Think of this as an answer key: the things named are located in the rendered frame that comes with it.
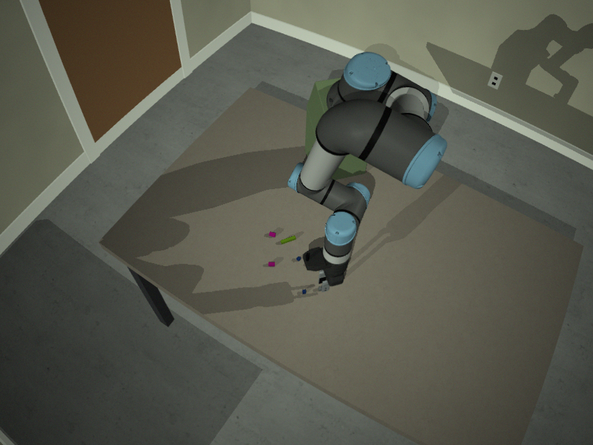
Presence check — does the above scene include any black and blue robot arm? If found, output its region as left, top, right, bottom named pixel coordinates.
left=288, top=52, right=447, bottom=257

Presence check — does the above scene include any lime green rod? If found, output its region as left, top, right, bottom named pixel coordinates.
left=281, top=235, right=296, bottom=244

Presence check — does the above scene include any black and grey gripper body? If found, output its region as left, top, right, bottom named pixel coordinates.
left=303, top=246, right=351, bottom=286

